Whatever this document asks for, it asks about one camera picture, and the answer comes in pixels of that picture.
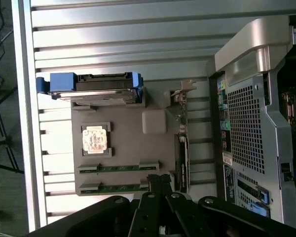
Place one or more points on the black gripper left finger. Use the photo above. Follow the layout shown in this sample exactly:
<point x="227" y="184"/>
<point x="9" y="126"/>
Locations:
<point x="148" y="217"/>

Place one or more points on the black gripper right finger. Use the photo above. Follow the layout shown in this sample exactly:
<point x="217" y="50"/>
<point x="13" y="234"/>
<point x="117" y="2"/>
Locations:
<point x="185" y="217"/>

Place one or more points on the green RAM stick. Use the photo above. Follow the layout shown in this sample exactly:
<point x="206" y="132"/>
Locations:
<point x="118" y="168"/>
<point x="118" y="188"/>

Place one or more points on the black graphics card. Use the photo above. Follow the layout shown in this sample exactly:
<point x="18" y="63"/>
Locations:
<point x="183" y="153"/>

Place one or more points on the blue disk bay latch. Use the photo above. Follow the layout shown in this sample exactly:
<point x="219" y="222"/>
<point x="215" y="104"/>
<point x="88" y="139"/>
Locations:
<point x="260" y="209"/>
<point x="263" y="195"/>

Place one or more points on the grey parts rack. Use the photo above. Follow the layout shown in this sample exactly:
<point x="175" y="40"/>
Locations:
<point x="128" y="143"/>

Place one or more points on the CPU chip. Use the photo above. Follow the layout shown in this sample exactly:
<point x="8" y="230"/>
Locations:
<point x="94" y="140"/>

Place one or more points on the grey PC case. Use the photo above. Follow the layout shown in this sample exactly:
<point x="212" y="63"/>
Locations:
<point x="249" y="123"/>

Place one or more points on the hard disk with blue carrier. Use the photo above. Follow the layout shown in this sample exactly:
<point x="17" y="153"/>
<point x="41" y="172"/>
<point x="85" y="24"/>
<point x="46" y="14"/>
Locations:
<point x="101" y="86"/>

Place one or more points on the motherboard in PC case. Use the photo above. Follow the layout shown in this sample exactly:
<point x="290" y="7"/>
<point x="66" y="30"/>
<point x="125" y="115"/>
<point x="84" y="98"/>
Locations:
<point x="294" y="116"/>

